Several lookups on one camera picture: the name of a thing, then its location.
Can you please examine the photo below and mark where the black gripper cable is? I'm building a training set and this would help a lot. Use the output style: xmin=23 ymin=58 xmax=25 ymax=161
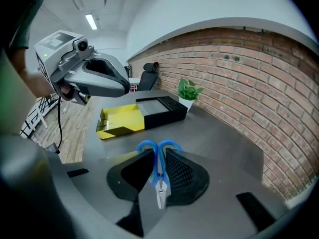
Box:
xmin=46 ymin=97 xmax=63 ymax=155

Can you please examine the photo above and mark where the person's left hand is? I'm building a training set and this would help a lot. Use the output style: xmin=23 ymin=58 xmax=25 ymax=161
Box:
xmin=55 ymin=83 xmax=75 ymax=100

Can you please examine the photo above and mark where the black office chair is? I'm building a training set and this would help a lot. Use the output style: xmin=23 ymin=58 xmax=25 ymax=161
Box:
xmin=137 ymin=62 xmax=160 ymax=92

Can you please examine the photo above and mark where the person's green shirt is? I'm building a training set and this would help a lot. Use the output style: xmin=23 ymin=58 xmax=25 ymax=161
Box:
xmin=8 ymin=0 xmax=49 ymax=51

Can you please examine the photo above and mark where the long ceiling light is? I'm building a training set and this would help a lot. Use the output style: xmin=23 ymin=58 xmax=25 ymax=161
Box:
xmin=85 ymin=13 xmax=98 ymax=31

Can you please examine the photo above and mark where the yellow box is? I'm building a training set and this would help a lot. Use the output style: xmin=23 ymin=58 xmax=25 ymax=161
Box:
xmin=96 ymin=96 xmax=188 ymax=140

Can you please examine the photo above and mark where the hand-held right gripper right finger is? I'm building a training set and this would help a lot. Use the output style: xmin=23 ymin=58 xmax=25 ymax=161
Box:
xmin=165 ymin=147 xmax=210 ymax=207

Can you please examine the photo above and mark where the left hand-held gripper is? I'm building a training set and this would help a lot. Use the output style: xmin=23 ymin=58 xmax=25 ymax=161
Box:
xmin=34 ymin=30 xmax=131 ymax=106

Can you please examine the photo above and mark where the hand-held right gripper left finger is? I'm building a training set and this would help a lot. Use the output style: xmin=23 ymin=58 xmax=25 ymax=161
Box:
xmin=106 ymin=148 xmax=156 ymax=201

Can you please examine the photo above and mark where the person's left forearm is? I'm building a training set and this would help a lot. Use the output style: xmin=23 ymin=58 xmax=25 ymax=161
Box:
xmin=11 ymin=50 xmax=57 ymax=99

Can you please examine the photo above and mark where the green plant in white pot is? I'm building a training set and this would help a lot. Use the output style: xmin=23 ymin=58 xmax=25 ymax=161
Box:
xmin=177 ymin=78 xmax=205 ymax=111

